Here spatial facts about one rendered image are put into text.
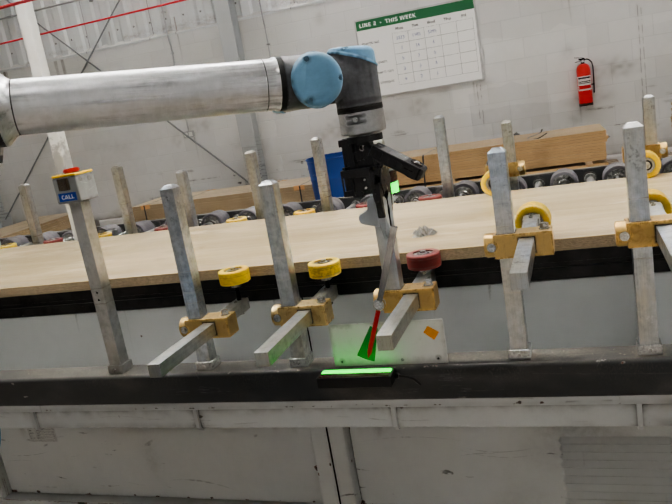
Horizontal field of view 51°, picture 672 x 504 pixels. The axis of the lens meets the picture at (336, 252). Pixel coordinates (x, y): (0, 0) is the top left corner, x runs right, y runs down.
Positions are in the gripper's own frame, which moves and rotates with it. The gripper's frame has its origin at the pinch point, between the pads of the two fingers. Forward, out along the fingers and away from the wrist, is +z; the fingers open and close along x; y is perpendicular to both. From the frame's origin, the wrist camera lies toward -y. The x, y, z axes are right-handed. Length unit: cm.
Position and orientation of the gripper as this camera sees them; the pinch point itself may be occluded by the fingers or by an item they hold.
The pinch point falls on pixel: (389, 231)
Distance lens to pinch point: 142.2
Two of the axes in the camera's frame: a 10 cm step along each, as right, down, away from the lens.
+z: 1.7, 9.6, 2.2
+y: -9.4, 0.9, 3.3
